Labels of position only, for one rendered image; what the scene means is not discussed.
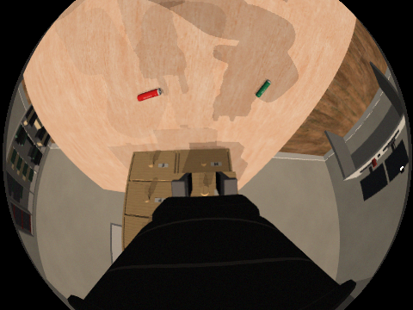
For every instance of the small wooden chest of drawers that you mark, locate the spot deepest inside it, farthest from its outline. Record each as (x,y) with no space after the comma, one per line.
(177,169)

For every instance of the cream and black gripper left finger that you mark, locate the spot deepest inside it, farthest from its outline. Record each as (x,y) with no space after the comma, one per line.
(179,186)

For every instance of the brown wooden drawer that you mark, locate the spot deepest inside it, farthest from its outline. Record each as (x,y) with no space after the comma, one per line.
(152,194)
(132,228)
(204,184)
(203,161)
(160,169)

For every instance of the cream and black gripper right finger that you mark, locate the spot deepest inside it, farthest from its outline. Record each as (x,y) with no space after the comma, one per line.
(225,185)

